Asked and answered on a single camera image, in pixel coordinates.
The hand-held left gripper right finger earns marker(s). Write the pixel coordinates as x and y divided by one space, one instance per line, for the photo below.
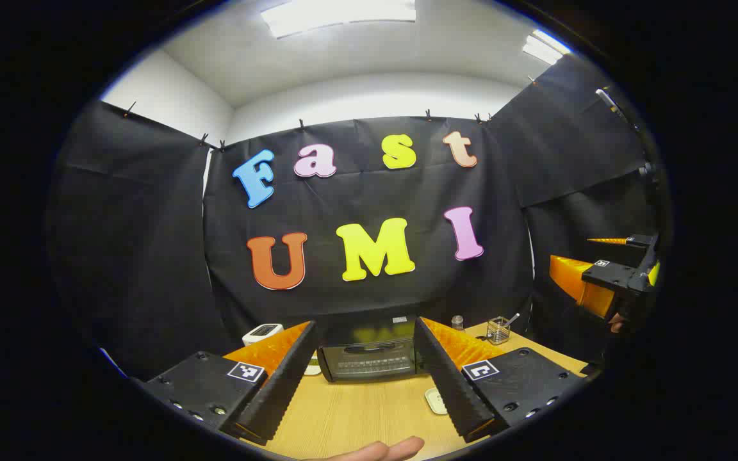
449 384

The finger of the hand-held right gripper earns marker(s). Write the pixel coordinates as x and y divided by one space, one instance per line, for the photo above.
641 241
609 275

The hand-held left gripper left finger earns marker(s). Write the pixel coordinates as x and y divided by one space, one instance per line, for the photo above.
282 390

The cream square plate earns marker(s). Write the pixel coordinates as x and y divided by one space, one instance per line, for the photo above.
434 402

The black electric oven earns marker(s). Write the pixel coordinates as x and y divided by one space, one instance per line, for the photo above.
369 365

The white divided snack tray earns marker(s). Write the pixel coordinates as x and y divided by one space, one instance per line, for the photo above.
312 367

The white toaster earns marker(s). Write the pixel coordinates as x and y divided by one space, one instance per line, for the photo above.
261 333

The clear drink bottle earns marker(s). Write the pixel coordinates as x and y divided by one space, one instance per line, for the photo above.
457 323

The metal spoon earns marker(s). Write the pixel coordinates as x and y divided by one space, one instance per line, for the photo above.
512 318

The ceiling light panel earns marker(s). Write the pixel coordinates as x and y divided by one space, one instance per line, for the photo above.
337 14
545 46

